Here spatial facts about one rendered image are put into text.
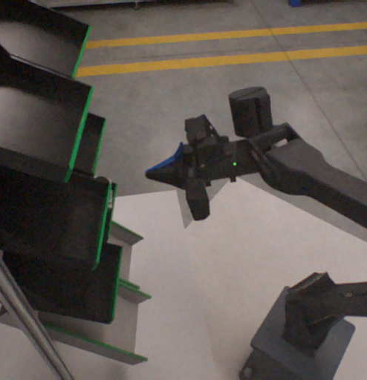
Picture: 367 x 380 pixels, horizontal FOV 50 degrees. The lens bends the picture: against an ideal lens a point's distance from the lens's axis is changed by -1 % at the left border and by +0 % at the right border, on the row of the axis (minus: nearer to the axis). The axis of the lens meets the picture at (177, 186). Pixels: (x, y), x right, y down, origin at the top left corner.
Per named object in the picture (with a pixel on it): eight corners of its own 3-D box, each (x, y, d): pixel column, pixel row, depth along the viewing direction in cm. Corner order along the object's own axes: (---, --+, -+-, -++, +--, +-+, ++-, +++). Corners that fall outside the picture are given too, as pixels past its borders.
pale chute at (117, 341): (137, 302, 85) (151, 295, 82) (132, 366, 76) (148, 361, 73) (18, 250, 70) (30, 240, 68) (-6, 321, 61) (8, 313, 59)
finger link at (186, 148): (199, 156, 68) (194, 139, 65) (201, 196, 62) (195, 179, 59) (188, 158, 68) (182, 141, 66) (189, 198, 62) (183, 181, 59)
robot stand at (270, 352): (327, 362, 88) (356, 326, 74) (299, 421, 81) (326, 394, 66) (268, 324, 94) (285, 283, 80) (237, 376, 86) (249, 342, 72)
